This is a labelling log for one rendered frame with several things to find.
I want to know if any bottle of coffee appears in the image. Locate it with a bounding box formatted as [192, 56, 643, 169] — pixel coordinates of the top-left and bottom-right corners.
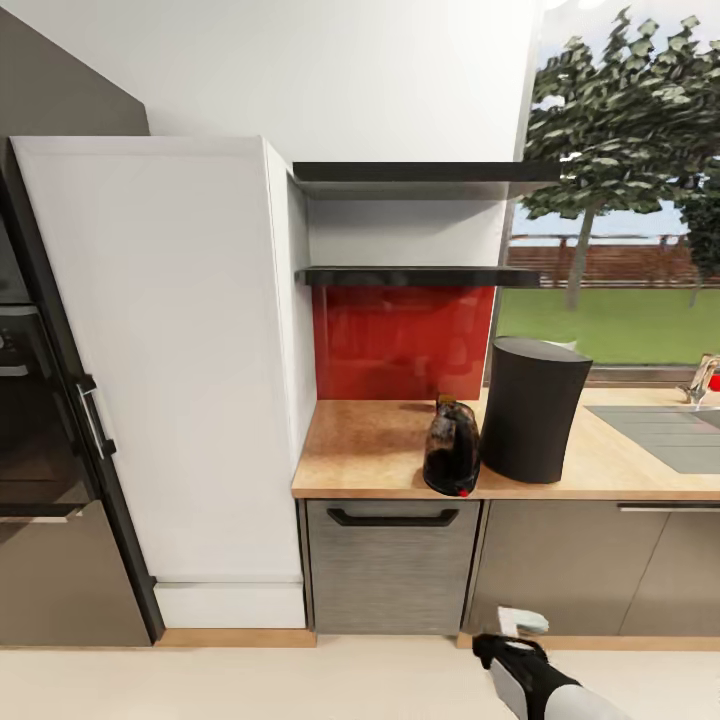
[436, 395, 456, 411]

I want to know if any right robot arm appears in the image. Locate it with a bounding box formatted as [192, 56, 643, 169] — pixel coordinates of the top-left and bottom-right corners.
[472, 607, 635, 720]

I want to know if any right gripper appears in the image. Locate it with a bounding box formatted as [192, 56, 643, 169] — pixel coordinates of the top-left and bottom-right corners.
[472, 633, 542, 671]

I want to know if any electric kettle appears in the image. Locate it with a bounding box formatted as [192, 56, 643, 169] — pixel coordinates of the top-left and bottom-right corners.
[423, 400, 481, 498]

